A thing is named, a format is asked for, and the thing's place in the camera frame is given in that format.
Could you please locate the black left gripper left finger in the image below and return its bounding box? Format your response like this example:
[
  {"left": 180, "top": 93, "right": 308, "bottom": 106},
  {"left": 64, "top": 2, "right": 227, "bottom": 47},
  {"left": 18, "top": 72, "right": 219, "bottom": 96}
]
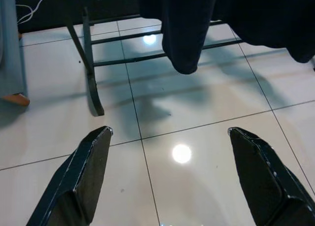
[{"left": 26, "top": 126, "right": 114, "bottom": 226}]

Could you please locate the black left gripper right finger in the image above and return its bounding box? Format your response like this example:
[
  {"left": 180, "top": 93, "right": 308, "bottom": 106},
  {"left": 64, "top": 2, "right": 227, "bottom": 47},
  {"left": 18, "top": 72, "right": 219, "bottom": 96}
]
[{"left": 227, "top": 126, "right": 315, "bottom": 226}]

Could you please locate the navy blue garment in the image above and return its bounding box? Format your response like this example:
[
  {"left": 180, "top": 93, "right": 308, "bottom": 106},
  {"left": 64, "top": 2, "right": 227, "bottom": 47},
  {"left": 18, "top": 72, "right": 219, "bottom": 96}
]
[{"left": 139, "top": 0, "right": 222, "bottom": 75}]

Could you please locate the black metal clothes rack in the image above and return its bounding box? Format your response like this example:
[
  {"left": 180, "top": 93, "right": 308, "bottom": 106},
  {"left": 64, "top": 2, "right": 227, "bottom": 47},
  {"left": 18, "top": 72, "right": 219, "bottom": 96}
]
[{"left": 64, "top": 6, "right": 247, "bottom": 117}]

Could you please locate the grey upholstered ottoman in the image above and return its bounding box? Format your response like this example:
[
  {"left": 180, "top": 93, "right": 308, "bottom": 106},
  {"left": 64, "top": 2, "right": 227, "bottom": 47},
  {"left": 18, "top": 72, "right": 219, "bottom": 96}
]
[{"left": 0, "top": 0, "right": 31, "bottom": 106}]

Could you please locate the black garment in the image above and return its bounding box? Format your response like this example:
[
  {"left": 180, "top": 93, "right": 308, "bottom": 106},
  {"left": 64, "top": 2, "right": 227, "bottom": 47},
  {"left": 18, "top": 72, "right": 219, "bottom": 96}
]
[{"left": 209, "top": 0, "right": 315, "bottom": 64}]

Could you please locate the thin white cable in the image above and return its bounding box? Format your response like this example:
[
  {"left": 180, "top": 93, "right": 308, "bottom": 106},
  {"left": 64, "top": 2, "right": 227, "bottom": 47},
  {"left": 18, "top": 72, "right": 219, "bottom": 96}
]
[{"left": 9, "top": 0, "right": 47, "bottom": 25}]

